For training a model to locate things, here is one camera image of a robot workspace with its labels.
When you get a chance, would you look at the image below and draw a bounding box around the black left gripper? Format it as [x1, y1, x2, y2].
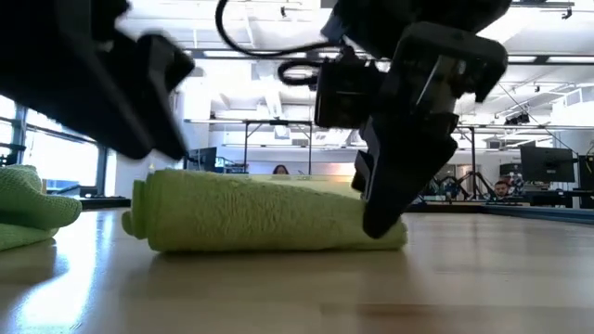
[0, 0, 189, 161]

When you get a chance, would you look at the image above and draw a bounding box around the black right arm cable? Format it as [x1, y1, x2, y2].
[214, 0, 347, 88]

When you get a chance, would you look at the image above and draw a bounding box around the window frame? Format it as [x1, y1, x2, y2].
[0, 95, 112, 199]

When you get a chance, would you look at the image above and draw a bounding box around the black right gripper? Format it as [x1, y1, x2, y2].
[360, 20, 510, 240]

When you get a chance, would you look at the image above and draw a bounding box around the black metal stand frame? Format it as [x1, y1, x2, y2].
[454, 123, 594, 200]
[243, 119, 313, 175]

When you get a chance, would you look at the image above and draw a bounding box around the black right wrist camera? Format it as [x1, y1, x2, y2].
[314, 58, 389, 130]

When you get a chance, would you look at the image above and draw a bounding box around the yellow-green microfiber towel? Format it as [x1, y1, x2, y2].
[121, 168, 409, 254]

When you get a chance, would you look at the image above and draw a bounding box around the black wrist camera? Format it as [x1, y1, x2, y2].
[314, 58, 389, 130]
[136, 31, 196, 94]

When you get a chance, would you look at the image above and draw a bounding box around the bright green microfiber towel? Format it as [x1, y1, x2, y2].
[0, 164, 84, 251]

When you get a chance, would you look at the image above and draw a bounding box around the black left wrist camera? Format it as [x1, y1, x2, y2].
[136, 31, 196, 94]

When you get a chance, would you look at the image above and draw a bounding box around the black desk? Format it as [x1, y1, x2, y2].
[526, 188, 594, 209]

